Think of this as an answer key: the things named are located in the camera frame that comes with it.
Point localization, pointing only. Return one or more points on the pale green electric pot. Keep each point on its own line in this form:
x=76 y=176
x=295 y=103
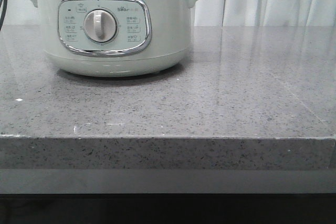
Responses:
x=114 y=38

